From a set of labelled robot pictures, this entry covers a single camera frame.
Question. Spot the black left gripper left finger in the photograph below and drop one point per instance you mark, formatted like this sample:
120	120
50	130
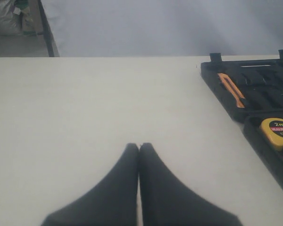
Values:
112	202

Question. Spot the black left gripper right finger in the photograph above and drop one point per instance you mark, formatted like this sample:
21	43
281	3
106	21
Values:
166	201

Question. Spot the black plastic tool case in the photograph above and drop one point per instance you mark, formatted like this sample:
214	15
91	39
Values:
261	83

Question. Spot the yellow measuring tape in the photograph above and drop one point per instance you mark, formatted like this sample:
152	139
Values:
272	128

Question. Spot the orange utility knife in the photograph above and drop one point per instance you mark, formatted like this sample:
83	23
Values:
233	89

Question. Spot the white backdrop cloth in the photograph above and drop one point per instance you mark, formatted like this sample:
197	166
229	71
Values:
126	28

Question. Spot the black metal stand pole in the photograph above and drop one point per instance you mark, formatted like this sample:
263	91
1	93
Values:
46	30

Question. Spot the grey sack in background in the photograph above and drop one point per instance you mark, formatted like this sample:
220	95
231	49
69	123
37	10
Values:
9	21

